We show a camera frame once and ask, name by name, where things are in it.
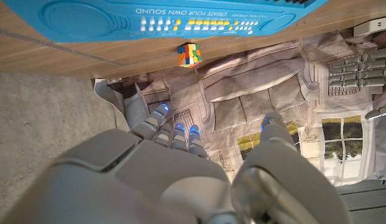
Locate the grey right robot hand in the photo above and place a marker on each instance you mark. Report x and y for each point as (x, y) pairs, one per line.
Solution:
(149, 180)

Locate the white power strip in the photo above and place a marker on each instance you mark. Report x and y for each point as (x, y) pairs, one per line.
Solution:
(373, 26)

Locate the blue toy piano keyboard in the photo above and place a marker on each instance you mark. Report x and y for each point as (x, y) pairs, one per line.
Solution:
(87, 18)

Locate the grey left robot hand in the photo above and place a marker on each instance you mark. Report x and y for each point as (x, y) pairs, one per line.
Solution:
(363, 70)

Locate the colourful puzzle cube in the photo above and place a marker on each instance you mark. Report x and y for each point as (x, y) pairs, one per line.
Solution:
(189, 55)

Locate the printed living room backdrop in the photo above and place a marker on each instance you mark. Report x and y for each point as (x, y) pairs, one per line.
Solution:
(258, 93)

